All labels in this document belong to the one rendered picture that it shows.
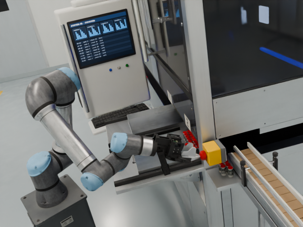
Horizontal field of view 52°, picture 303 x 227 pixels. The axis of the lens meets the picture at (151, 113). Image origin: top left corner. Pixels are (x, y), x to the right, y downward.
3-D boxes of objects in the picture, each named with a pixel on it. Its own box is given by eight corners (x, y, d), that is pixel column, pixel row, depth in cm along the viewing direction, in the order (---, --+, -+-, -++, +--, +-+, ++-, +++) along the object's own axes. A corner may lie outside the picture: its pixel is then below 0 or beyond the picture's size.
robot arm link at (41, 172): (28, 184, 149) (18, 161, 143) (51, 169, 158) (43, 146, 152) (43, 192, 141) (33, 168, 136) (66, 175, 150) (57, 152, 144)
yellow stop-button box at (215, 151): (219, 152, 133) (218, 138, 130) (226, 162, 127) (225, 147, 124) (202, 157, 132) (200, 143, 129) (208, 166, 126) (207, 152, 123)
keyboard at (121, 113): (144, 104, 229) (143, 101, 228) (150, 111, 217) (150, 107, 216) (91, 120, 219) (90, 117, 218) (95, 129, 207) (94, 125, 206)
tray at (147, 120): (180, 106, 198) (179, 102, 196) (193, 124, 175) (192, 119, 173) (127, 120, 194) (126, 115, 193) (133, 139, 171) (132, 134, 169)
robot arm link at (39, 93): (12, 82, 112) (98, 188, 108) (38, 71, 120) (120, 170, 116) (8, 99, 121) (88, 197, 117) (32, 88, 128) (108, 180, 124)
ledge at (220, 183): (235, 165, 139) (235, 161, 139) (249, 183, 128) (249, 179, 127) (205, 173, 138) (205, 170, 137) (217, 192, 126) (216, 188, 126)
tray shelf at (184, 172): (178, 106, 203) (177, 103, 202) (220, 166, 141) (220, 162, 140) (105, 124, 198) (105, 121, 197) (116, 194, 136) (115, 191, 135)
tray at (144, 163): (194, 132, 167) (193, 126, 165) (211, 158, 144) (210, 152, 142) (131, 148, 164) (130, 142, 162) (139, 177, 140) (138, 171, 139)
